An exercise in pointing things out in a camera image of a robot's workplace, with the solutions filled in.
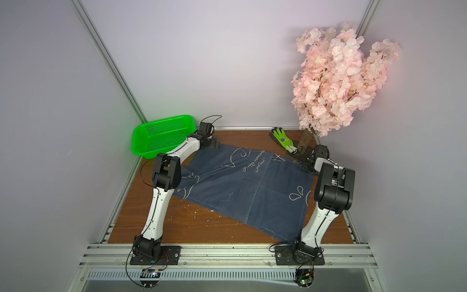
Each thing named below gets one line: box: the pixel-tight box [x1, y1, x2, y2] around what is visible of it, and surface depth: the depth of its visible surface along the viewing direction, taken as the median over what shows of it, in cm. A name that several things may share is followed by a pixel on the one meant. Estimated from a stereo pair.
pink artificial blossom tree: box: [291, 22, 401, 155], surface depth 66 cm
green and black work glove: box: [268, 126, 298, 155], surface depth 116 cm
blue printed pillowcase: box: [173, 144, 314, 243], surface depth 94 cm
